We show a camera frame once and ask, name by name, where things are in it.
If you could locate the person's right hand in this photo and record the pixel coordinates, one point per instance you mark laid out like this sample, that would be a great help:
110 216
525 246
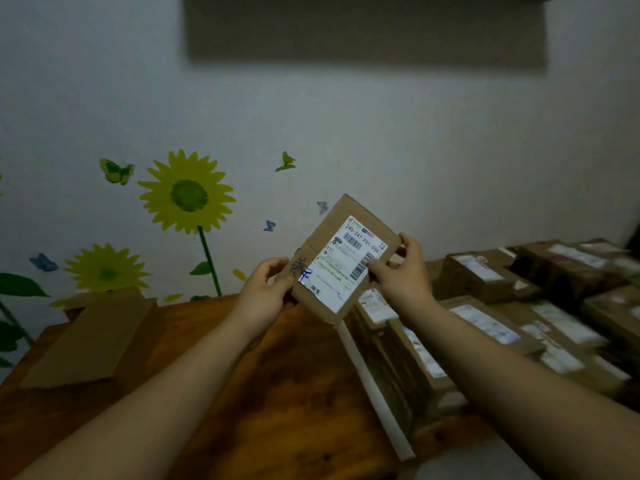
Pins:
407 284

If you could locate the person's left hand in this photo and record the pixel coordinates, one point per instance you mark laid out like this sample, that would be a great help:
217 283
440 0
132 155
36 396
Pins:
255 302

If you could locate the person's left thumb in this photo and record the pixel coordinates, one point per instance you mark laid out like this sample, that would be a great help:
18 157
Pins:
284 295

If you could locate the person's right thumb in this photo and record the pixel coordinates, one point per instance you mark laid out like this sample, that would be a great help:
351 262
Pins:
381 269

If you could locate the labelled cardboard parcel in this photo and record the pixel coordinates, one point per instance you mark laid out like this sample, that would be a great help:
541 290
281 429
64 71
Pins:
340 244

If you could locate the person's left forearm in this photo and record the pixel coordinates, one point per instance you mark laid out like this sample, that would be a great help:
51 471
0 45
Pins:
150 409

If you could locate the person's right forearm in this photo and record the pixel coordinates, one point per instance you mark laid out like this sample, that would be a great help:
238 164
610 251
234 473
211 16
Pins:
520 399

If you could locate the pile of cardboard boxes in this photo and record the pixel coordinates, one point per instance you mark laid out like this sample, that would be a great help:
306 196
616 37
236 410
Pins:
505 314

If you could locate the plain brown cardboard sheet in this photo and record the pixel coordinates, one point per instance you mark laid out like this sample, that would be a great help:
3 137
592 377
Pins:
95 339

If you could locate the blue butterfly wall sticker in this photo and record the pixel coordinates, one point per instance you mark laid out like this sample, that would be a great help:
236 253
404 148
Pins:
269 226
323 207
44 262

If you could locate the small green butterfly wall sticker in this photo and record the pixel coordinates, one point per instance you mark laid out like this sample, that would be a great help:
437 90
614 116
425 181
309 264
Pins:
286 162

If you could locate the large sunflower wall sticker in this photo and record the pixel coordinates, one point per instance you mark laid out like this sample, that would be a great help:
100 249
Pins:
189 194

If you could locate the small sunflower wall sticker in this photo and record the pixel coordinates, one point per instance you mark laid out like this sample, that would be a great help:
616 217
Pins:
107 273

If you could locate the yellow green butterfly wall sticker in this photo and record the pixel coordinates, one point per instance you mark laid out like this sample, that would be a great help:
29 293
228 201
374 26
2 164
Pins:
114 170

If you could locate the dark wall panel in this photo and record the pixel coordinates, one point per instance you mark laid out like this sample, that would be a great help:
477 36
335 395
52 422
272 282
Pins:
365 29

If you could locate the green leaves wall sticker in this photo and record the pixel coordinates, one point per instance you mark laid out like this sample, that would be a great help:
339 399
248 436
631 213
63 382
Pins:
17 286

